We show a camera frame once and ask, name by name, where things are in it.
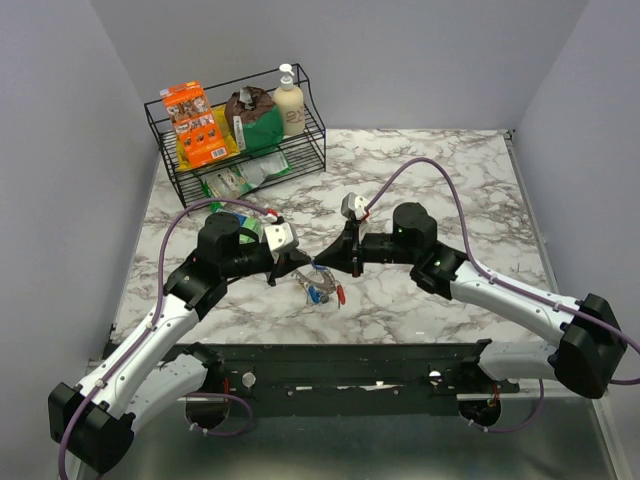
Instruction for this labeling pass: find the red key tag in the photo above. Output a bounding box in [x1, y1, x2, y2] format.
[336, 283, 346, 308]

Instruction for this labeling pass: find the small blue white box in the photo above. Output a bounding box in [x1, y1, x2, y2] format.
[210, 202, 263, 244]

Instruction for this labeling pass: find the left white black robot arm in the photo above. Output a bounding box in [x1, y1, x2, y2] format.
[48, 211, 309, 479]

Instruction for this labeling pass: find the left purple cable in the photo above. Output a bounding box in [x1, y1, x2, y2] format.
[57, 198, 281, 480]

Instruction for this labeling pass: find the yellow packet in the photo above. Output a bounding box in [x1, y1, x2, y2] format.
[174, 105, 240, 171]

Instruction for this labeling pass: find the orange product box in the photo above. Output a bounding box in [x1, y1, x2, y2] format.
[160, 81, 230, 171]

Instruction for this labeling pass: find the brown and green bag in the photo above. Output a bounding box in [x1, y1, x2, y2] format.
[224, 86, 284, 156]

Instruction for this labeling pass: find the cream pump lotion bottle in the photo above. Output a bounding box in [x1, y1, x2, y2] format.
[273, 63, 305, 136]

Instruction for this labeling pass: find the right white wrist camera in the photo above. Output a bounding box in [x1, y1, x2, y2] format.
[341, 192, 369, 221]

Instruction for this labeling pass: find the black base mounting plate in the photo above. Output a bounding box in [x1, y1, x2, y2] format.
[168, 340, 519, 418]

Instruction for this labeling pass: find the black wire shelf rack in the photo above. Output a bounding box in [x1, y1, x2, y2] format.
[144, 63, 326, 207]

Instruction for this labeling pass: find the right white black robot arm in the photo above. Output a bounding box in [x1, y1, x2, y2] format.
[315, 203, 627, 399]

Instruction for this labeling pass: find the green white snack pouch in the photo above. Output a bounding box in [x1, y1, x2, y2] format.
[199, 152, 292, 199]

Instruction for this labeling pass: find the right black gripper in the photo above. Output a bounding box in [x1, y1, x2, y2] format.
[314, 220, 417, 278]

